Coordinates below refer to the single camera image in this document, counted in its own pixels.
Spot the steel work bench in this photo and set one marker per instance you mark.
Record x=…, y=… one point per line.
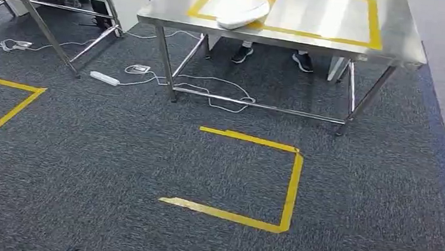
x=318, y=17

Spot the person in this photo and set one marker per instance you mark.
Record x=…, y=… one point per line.
x=242, y=54

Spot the white curved plastic panel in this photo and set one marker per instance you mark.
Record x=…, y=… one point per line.
x=243, y=17

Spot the white power adapter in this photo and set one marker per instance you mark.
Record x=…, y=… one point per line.
x=22, y=44
x=141, y=69

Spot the white power strip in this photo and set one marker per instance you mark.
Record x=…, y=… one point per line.
x=105, y=78

